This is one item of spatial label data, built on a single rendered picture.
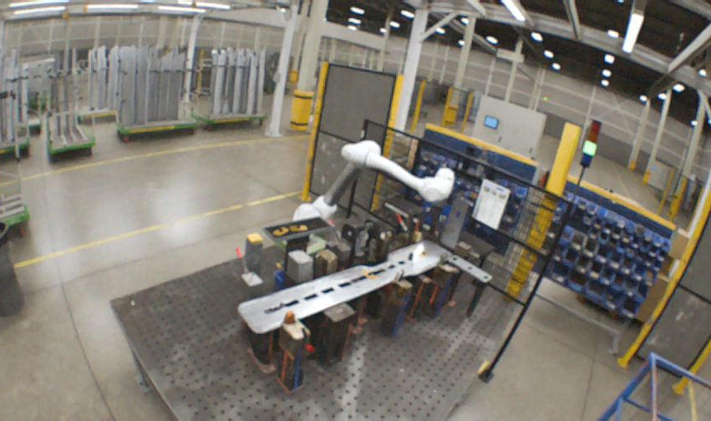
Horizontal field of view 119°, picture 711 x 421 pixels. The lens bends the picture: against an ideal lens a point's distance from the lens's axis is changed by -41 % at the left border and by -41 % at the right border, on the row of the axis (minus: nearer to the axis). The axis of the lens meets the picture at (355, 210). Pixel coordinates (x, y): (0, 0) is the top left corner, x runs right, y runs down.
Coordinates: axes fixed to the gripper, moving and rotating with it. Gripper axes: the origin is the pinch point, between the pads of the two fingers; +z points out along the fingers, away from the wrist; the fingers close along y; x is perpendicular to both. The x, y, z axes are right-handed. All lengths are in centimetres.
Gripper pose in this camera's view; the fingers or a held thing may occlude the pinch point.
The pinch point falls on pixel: (429, 235)
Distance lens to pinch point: 211.6
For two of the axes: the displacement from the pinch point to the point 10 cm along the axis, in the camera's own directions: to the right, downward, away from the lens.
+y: 6.6, 4.1, -6.3
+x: 7.3, -1.5, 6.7
